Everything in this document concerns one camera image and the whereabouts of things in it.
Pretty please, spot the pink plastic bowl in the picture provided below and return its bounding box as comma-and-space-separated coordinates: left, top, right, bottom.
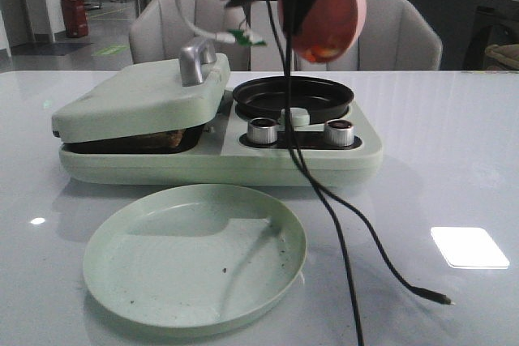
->
278, 0, 367, 62

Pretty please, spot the breakfast maker hinged lid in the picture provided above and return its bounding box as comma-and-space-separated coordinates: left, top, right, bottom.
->
51, 43, 230, 143

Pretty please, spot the black round frying pan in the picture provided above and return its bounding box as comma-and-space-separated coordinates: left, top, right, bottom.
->
233, 76, 354, 125

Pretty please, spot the white bread slice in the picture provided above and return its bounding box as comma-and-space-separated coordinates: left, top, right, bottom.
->
121, 129, 186, 149

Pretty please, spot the pale green breakfast maker base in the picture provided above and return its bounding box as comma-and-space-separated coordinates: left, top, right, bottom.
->
59, 92, 383, 187

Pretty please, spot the white refrigerator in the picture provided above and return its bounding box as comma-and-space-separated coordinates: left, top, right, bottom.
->
250, 0, 285, 72

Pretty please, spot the left grey upholstered chair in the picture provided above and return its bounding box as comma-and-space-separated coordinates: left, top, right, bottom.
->
129, 0, 246, 64

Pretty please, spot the grey upholstered chair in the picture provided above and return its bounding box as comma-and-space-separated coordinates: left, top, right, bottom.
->
297, 0, 443, 71
129, 0, 246, 64

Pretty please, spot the left silver control knob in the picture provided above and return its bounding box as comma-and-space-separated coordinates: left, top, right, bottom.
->
247, 117, 277, 145

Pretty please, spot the silver control knob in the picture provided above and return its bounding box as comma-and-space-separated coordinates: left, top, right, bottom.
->
324, 119, 355, 147
247, 117, 277, 145

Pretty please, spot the right grey upholstered chair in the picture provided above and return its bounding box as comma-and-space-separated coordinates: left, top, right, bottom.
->
297, 0, 443, 71

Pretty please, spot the red bin in background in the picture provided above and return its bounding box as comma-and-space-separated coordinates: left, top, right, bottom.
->
60, 0, 88, 38

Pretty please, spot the right silver control knob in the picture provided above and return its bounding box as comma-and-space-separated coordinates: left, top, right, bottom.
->
324, 119, 355, 147

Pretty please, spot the dark appliance at right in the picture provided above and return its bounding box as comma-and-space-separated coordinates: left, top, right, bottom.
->
462, 0, 518, 70

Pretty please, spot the pale green round plate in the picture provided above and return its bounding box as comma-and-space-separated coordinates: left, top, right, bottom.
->
83, 184, 307, 336

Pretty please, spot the white cable with green tag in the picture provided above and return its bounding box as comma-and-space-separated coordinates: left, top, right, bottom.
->
174, 0, 268, 47

